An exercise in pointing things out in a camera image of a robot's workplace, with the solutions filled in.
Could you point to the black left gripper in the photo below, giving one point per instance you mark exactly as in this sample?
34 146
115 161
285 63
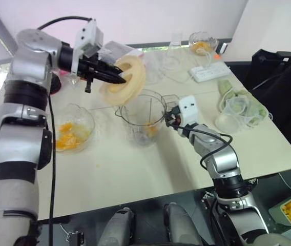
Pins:
87 68

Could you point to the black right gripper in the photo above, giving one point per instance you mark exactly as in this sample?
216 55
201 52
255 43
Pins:
175 115

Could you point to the cream blender lid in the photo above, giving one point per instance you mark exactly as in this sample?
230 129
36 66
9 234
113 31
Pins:
132 82

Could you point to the clear blender jar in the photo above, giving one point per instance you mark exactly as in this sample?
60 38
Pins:
137 115

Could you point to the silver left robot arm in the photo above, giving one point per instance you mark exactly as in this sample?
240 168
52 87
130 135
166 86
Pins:
20 143

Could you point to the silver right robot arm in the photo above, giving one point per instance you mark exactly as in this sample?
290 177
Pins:
222 159

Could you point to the dark grey packet in bag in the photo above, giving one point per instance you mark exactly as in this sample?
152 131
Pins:
114 47

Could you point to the small bag of metal parts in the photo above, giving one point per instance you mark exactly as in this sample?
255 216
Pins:
73 80

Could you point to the wavy clear glass bowl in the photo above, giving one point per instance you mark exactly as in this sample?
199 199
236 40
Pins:
86 123

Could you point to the white power strip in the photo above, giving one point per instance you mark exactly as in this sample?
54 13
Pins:
209 71

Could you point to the clear plastic cup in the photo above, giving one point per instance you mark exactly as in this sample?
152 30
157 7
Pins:
240 110

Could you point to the clear glass beaker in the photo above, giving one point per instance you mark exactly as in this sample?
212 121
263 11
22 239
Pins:
176 41

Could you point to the small orange object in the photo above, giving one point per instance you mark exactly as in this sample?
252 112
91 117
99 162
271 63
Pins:
218 56

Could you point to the small glass bowl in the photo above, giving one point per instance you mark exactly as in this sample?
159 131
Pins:
210 42

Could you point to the white power adapter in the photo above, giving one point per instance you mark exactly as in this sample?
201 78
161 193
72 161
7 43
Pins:
223 48

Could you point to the grey rounded robot leg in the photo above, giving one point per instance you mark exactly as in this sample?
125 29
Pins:
120 228
181 225

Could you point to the black chair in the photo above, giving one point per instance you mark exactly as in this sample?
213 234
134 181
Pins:
276 74

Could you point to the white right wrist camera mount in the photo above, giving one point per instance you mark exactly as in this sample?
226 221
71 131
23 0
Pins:
187 107

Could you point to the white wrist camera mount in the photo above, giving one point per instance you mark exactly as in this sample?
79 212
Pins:
187 107
89 36

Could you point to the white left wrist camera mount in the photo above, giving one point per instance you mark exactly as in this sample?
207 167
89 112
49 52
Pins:
89 36

